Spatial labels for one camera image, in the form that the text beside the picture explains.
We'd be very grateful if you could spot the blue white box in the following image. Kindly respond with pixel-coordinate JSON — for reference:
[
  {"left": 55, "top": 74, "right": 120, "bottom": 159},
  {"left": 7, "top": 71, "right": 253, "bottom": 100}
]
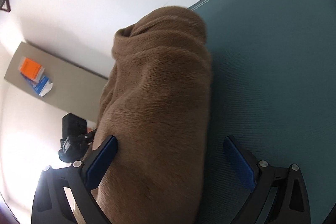
[{"left": 23, "top": 75, "right": 54, "bottom": 97}]

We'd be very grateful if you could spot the orange box on cabinet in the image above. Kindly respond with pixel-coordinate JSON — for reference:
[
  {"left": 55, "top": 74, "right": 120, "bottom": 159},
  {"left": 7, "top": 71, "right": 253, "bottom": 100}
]
[{"left": 18, "top": 56, "right": 45, "bottom": 83}]

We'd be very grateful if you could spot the grey tall cabinet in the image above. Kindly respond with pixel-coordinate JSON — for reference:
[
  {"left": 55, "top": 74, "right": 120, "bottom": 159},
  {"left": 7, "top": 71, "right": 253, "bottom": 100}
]
[{"left": 5, "top": 42, "right": 107, "bottom": 122}]

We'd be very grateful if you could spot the framed wall picture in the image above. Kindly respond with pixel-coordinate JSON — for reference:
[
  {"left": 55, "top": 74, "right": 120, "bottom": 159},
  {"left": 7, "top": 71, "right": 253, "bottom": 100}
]
[{"left": 1, "top": 0, "right": 11, "bottom": 12}]

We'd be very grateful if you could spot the brown fleece garment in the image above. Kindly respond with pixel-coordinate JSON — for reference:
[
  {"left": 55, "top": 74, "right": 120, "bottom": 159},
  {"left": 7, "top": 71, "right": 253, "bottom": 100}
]
[{"left": 91, "top": 6, "right": 213, "bottom": 223}]

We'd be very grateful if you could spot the teal table mat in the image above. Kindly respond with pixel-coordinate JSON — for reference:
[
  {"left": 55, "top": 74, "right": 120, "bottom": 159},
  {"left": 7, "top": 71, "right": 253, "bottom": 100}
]
[{"left": 192, "top": 0, "right": 335, "bottom": 223}]

